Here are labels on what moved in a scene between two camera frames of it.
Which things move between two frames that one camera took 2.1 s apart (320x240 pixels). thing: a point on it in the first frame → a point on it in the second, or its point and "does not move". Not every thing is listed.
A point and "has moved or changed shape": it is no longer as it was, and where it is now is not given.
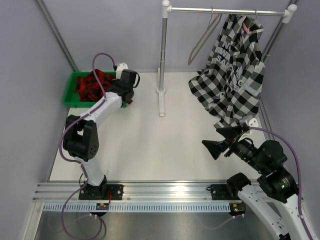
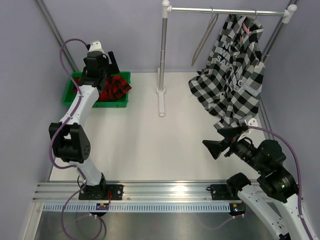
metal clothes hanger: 210,24 has moved or changed shape
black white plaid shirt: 229,88 does not move
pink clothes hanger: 247,30 does not move
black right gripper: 232,134 does not move
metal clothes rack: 287,13 does not move
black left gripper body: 115,82 → 106,67
